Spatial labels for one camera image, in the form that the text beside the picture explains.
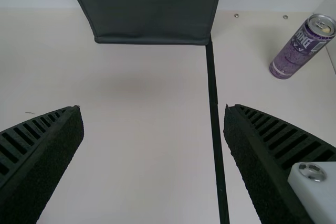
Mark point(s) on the black strip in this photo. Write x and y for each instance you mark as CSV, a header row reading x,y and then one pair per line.
x,y
215,103

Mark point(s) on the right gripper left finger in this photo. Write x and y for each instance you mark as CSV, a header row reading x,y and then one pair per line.
x,y
39,155

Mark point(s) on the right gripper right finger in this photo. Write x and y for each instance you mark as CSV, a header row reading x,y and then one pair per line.
x,y
267,161

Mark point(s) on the purple drink can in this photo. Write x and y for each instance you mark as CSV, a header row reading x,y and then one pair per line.
x,y
294,53

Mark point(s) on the dark grey bag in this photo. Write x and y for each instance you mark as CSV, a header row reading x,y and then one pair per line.
x,y
157,11

